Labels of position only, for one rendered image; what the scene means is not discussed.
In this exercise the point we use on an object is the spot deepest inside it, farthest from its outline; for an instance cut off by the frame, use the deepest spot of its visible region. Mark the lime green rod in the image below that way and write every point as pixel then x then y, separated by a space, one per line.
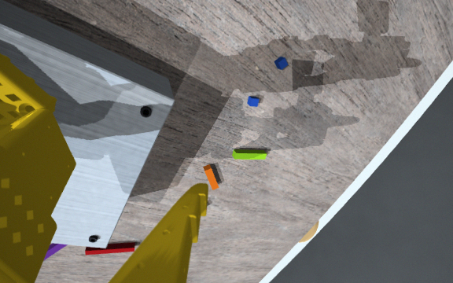
pixel 244 154

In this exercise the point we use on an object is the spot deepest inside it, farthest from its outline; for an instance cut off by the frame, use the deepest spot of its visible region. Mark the purple rod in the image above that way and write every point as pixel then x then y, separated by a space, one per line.
pixel 53 249

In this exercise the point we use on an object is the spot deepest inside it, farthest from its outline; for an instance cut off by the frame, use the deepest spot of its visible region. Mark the blue cube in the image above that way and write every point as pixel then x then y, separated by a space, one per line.
pixel 253 101
pixel 281 63

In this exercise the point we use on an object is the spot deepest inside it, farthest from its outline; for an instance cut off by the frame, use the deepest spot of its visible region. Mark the red rod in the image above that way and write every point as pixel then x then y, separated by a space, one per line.
pixel 111 248

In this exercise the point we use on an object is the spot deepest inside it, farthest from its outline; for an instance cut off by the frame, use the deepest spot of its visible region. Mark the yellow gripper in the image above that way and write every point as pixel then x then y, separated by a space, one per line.
pixel 164 255

